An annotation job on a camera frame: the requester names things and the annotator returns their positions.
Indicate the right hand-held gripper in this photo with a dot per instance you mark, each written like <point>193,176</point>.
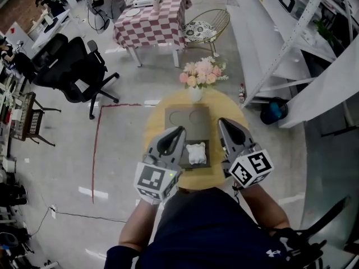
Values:
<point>251,168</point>

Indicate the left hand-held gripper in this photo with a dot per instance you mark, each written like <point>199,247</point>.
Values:
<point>157,175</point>

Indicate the grey box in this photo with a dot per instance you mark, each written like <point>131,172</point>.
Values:
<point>200,127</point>

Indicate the white item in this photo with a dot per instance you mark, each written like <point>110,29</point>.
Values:
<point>196,153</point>

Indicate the person's right forearm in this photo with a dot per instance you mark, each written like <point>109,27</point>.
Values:
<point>266,206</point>

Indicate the person's left forearm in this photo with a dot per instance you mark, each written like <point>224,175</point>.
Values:
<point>140,223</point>

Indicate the plastic bottle with red label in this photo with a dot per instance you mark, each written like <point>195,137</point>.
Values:
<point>241,92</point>

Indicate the white vase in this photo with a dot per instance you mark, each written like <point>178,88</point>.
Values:
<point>195,94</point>

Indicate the black and blue bag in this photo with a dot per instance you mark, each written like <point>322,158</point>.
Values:
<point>273,111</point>

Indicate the pink flower bouquet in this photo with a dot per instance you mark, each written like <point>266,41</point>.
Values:
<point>200,73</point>

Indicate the patterned seat cushion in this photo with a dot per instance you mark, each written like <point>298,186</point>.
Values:
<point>199,31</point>

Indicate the white metal shelf rack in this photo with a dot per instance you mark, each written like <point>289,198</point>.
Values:
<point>266,38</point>

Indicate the person's dark blue shirt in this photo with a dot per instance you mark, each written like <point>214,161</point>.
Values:
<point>202,234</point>

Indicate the table with checked tablecloth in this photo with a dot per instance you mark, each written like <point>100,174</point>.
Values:
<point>152,27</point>

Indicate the black office chair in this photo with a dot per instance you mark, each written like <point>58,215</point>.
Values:
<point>73,71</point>

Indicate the white plate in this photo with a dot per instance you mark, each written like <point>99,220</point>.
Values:
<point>136,11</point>

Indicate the green plant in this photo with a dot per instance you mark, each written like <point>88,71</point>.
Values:
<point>324,31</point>

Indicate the white power strip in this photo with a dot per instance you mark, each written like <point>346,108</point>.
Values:
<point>53,210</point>

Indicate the small wooden side table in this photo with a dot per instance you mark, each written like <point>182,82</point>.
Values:
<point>31,119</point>

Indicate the white desk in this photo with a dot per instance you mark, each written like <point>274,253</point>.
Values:
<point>50,28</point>

